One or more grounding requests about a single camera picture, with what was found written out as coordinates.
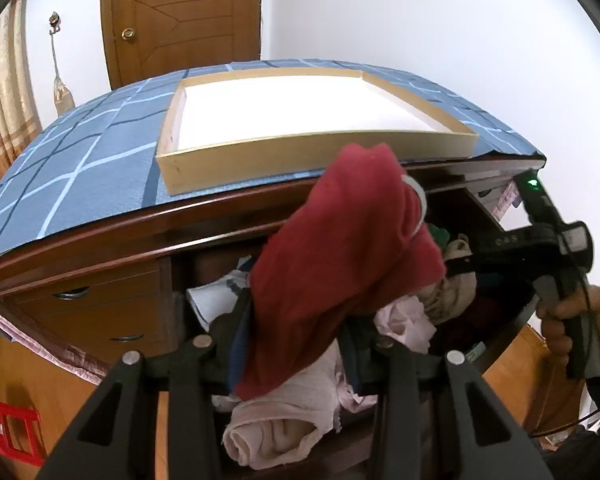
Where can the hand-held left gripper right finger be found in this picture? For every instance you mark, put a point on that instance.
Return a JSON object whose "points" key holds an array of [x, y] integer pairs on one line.
{"points": [[352, 360]]}

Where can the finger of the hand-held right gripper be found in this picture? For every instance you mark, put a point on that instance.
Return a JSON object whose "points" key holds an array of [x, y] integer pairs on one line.
{"points": [[470, 266]]}

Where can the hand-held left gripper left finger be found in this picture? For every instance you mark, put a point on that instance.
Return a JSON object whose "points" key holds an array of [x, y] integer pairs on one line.
{"points": [[237, 355]]}

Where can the beige underwear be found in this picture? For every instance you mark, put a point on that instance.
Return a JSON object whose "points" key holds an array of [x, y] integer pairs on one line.
{"points": [[455, 295]]}

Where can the green underwear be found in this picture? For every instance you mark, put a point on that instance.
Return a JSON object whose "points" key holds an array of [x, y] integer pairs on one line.
{"points": [[437, 235]]}

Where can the grey white underwear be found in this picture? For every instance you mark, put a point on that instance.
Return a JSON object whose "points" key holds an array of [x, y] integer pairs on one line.
{"points": [[212, 300]]}

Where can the light pink ruffled underwear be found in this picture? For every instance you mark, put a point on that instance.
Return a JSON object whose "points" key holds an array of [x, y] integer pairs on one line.
{"points": [[405, 320]]}

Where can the pale pink underwear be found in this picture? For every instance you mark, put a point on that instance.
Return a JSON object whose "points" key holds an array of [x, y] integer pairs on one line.
{"points": [[280, 410]]}

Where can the wide wooden drawer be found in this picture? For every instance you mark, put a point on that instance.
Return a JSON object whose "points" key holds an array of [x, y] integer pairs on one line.
{"points": [[340, 452]]}

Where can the dark red underwear grey waistband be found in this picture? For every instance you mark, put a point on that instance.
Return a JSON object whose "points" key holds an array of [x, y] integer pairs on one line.
{"points": [[340, 260]]}

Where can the beige cardboard box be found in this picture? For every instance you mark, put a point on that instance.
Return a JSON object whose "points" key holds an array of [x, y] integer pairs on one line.
{"points": [[305, 105]]}

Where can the maroon underwear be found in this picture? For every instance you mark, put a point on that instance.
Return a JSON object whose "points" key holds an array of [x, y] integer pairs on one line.
{"points": [[475, 320]]}

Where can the small wooden drawer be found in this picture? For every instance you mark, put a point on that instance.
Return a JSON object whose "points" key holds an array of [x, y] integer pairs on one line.
{"points": [[90, 330], [105, 285]]}

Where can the person's right hand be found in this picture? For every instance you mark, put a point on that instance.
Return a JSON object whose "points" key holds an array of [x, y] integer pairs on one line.
{"points": [[552, 327]]}

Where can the pale paper bundle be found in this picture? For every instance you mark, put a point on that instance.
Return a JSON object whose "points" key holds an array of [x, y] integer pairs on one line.
{"points": [[497, 200]]}

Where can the dark wooden desk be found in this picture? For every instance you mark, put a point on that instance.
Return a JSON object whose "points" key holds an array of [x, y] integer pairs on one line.
{"points": [[130, 230]]}

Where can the pink cloth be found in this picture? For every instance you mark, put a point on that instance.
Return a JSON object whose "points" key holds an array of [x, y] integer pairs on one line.
{"points": [[40, 347]]}

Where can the red plastic crate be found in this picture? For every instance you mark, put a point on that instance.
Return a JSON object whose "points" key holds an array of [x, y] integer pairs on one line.
{"points": [[10, 425]]}

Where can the blue checked tablecloth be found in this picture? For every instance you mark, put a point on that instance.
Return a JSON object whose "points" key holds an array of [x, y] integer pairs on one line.
{"points": [[80, 160]]}

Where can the curtain tassel tieback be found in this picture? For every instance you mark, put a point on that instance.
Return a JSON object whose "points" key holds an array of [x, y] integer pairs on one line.
{"points": [[62, 92]]}

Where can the wooden door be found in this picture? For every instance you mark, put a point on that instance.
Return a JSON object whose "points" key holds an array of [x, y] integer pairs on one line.
{"points": [[190, 20]]}

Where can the brass door knob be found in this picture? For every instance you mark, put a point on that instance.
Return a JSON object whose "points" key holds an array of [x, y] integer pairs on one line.
{"points": [[128, 34]]}

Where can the beige patterned curtain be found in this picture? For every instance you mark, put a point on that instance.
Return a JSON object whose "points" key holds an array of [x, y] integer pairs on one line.
{"points": [[2, 110]]}

